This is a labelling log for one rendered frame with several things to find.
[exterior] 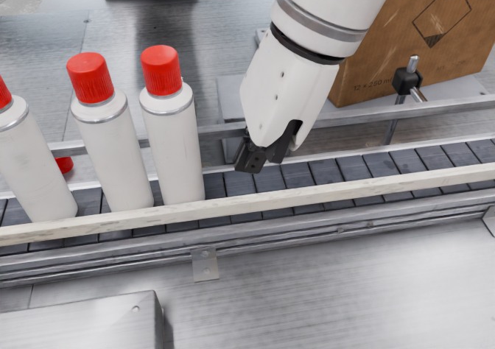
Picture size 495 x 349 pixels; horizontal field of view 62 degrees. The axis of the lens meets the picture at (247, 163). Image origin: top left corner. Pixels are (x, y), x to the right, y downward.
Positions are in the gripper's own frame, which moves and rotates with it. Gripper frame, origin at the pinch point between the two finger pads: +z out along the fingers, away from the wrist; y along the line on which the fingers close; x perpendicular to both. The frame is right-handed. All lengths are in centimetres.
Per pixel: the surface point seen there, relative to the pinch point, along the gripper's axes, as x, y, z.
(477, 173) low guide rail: 26.5, 4.3, -6.1
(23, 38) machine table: -33, -54, 24
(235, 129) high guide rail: -1.8, -3.0, -1.0
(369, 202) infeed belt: 15.5, 4.0, 1.3
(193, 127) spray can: -7.9, 1.1, -3.8
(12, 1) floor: -79, -264, 130
